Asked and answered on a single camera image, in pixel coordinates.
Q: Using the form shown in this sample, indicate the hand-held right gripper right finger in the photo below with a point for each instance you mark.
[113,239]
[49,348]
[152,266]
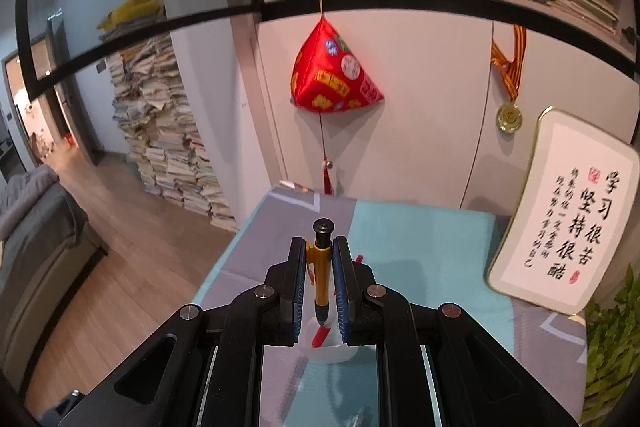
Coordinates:
[341,292]

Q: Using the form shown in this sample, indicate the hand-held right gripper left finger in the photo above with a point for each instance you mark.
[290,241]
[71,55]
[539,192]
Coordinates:
[298,292]

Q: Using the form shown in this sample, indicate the yellow mechanical pencil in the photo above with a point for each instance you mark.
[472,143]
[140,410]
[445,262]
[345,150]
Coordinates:
[320,272]

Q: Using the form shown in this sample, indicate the translucent white pen holder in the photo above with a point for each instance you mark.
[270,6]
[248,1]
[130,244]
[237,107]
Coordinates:
[332,353]

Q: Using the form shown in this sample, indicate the red pen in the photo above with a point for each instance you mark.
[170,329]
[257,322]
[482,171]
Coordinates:
[321,337]
[358,257]

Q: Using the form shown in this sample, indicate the teal and grey tablecloth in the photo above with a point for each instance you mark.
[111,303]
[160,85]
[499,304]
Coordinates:
[425,247]

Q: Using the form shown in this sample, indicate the tall pile of papers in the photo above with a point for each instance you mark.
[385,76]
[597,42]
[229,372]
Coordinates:
[160,132]

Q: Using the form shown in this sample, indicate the red hanging ornament with tassel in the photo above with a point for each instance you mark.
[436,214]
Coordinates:
[330,72]

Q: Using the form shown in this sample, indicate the gold-framed calligraphy plaque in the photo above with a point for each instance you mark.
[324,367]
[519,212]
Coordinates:
[550,207]

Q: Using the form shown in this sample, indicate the gold medal with striped ribbon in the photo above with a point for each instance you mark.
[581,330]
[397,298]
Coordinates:
[509,116]

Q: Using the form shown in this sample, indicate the grey sofa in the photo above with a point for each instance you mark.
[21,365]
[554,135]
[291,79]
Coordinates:
[40,257]

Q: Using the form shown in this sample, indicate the green potted plant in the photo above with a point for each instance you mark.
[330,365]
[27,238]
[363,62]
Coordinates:
[615,357]

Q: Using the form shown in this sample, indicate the black-framed glass cabinet door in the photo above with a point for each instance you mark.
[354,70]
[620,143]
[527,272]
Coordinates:
[150,19]

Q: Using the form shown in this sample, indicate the yellow bag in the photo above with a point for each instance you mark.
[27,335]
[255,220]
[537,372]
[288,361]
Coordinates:
[132,9]

